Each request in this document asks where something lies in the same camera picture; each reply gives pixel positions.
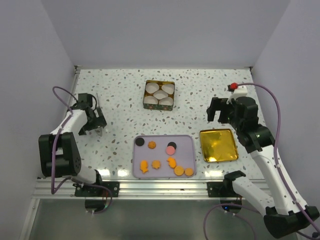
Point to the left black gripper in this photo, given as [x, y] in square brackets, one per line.
[99, 122]

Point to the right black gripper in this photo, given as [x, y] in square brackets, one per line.
[220, 104]

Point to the black sandwich cookie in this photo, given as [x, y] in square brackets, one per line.
[139, 141]
[172, 144]

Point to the orange swirl cookie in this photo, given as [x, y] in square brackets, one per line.
[151, 145]

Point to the pink round cookie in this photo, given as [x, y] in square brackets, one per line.
[170, 150]

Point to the orange fish cookie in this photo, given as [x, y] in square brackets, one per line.
[172, 162]
[144, 167]

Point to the orange dotted round cookie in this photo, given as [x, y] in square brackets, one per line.
[179, 170]

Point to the metal tongs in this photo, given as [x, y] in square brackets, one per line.
[99, 130]

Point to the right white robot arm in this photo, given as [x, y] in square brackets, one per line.
[284, 211]

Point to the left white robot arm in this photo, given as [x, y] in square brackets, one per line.
[59, 153]

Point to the gold tin lid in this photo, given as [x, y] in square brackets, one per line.
[218, 145]

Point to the white paper cup bottom-right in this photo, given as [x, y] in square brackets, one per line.
[167, 101]

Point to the white paper cup top-right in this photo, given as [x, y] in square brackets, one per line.
[168, 88]

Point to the white paper cup bottom-left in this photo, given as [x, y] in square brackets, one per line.
[150, 99]

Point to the white paper cup centre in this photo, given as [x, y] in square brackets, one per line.
[160, 94]

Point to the green cookie tin box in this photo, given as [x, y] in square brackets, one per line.
[158, 106]

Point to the white paper cup top-left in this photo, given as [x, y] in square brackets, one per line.
[152, 87]

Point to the orange plain round cookie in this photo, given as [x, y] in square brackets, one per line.
[188, 172]

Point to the lilac plastic tray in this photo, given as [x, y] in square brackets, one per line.
[184, 156]

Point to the orange flower cookie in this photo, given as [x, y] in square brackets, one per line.
[156, 164]

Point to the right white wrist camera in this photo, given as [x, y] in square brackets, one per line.
[237, 91]

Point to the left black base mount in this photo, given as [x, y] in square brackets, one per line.
[109, 188]

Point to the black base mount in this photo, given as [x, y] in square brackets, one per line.
[109, 188]
[220, 190]

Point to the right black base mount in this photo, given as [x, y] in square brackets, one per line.
[220, 190]

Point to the aluminium front rail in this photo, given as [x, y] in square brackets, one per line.
[183, 189]

